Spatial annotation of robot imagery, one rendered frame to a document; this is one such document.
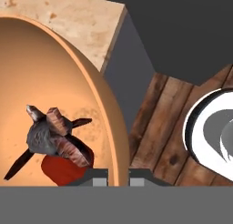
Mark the grey brown fish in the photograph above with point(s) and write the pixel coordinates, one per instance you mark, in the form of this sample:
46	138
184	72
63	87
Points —
45	136

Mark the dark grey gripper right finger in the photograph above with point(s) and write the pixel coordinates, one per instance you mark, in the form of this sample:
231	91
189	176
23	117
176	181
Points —
140	176

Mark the red bell pepper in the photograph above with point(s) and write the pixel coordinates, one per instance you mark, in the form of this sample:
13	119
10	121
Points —
59	171

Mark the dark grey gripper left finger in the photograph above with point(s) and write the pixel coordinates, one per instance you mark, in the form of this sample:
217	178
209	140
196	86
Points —
96	176

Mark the grey counter with beige top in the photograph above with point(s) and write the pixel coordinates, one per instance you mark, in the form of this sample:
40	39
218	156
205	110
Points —
130	66

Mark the orange bowl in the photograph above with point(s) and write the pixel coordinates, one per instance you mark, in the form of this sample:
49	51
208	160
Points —
45	66

